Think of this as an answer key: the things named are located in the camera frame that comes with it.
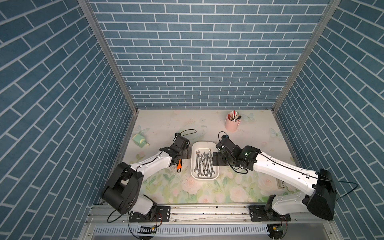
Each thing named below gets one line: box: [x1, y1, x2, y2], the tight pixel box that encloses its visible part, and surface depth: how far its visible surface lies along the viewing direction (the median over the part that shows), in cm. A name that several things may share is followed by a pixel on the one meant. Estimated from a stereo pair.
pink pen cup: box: [225, 112, 242, 132], surface depth 105 cm
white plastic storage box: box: [190, 141, 220, 181], surface depth 91 cm
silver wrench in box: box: [201, 157, 207, 177], surface depth 91 cm
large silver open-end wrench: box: [194, 150, 200, 173], surface depth 93 cm
